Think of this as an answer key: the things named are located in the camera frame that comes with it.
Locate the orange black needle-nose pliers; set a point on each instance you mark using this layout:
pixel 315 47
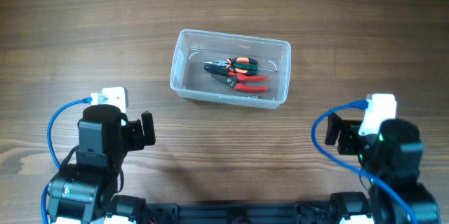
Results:
pixel 232 66

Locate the clear plastic container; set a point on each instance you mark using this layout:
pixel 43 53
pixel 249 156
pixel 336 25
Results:
pixel 189 79

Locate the black red screwdriver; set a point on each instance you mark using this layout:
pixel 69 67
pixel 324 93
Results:
pixel 222 71

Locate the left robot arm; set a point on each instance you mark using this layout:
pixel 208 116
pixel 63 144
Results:
pixel 91 173

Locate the red handled pruning shears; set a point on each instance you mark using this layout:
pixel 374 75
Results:
pixel 238 82

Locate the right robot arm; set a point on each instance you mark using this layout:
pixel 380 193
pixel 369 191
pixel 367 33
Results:
pixel 393 155

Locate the green handled screwdriver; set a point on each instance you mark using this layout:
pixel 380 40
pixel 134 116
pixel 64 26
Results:
pixel 251 67

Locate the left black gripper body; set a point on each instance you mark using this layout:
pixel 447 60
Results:
pixel 134 135

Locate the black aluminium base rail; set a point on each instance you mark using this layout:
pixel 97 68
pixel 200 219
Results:
pixel 314 212

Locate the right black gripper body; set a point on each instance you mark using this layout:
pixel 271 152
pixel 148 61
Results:
pixel 350 139

